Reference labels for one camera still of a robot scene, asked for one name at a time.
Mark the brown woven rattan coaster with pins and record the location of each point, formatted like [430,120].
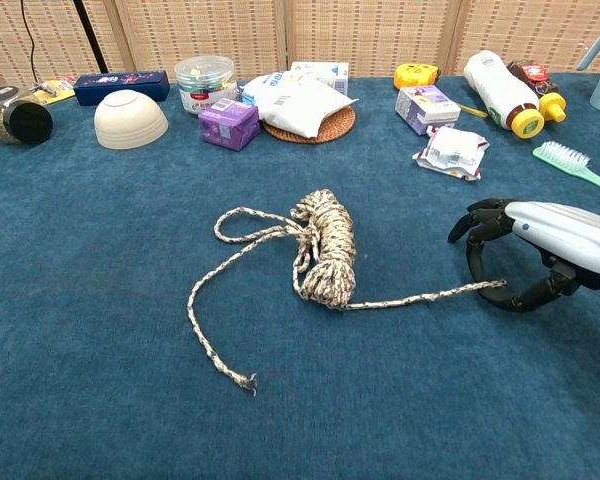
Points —
[337,127]

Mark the white purple drink carton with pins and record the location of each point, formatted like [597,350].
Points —
[425,107]

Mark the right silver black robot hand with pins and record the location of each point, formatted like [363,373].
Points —
[560,235]

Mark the white bottle with yellow cap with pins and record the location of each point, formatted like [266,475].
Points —
[500,90]

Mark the crumpled white snack packet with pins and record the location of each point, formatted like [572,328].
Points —
[452,152]

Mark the beige upturned bowl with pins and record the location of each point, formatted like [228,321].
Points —
[130,120]

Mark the clear plastic tub of clips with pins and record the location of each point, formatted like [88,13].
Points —
[205,80]

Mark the glass jar with black lid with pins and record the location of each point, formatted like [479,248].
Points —
[27,122]

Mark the black tripod pole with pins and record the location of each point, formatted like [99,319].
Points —
[90,35]

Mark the white plastic bag pack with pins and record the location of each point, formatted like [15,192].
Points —
[295,105]

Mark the brown honey squeeze bottle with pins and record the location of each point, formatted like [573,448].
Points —
[535,75]

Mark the yellow razor blister pack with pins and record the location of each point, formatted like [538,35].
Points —
[60,92]

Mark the dark blue long box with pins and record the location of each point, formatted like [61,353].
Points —
[120,87]

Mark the white box with blue print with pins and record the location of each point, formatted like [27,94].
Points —
[330,72]

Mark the woven bamboo folding screen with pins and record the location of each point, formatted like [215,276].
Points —
[370,35]

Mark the yellow tape measure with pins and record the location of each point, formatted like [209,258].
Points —
[415,75]

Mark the blue carpet table cover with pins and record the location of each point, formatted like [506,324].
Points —
[105,300]

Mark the mint green brush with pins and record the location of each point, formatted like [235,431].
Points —
[565,160]

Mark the purple small box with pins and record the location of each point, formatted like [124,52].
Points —
[230,127]

